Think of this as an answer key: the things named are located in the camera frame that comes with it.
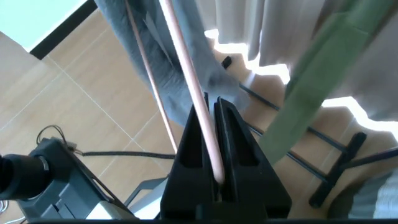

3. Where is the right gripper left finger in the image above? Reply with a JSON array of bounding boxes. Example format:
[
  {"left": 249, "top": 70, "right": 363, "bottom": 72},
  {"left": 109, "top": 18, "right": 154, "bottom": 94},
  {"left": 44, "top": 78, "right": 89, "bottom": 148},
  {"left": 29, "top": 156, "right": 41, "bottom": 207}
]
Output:
[{"left": 160, "top": 91, "right": 219, "bottom": 219}]

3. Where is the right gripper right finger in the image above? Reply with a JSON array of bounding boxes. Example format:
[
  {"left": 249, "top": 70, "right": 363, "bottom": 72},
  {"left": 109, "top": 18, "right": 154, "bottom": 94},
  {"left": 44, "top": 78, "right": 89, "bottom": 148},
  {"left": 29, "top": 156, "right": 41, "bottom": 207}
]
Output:
[{"left": 213, "top": 96, "right": 293, "bottom": 219}]

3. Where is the pink clothes hanger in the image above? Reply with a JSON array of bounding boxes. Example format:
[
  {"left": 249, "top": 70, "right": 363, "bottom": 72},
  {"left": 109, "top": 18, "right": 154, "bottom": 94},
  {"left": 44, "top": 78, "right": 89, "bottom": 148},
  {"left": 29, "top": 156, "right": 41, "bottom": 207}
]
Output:
[{"left": 124, "top": 0, "right": 226, "bottom": 185}]

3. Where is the pale grey garment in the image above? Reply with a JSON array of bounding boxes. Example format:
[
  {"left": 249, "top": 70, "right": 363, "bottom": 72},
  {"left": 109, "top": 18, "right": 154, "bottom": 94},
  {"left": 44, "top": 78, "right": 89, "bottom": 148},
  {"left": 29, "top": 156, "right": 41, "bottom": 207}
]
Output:
[{"left": 94, "top": 0, "right": 250, "bottom": 128}]

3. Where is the green sleeveless shirt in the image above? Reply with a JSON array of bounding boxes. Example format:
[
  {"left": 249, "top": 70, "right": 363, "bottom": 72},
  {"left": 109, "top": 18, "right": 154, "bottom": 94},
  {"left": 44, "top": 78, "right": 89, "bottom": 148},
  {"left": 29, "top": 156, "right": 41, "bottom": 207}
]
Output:
[{"left": 257, "top": 0, "right": 398, "bottom": 166}]

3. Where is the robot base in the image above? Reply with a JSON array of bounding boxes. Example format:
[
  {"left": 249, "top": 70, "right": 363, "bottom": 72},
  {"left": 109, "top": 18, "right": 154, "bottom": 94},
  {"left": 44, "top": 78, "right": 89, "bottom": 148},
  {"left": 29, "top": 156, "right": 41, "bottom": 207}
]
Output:
[{"left": 16, "top": 124, "right": 170, "bottom": 220}]

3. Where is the black clothes rack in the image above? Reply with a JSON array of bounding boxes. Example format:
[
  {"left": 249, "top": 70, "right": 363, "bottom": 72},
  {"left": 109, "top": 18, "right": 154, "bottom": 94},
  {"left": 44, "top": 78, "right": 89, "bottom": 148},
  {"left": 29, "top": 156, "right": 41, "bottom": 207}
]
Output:
[{"left": 221, "top": 55, "right": 398, "bottom": 210}]

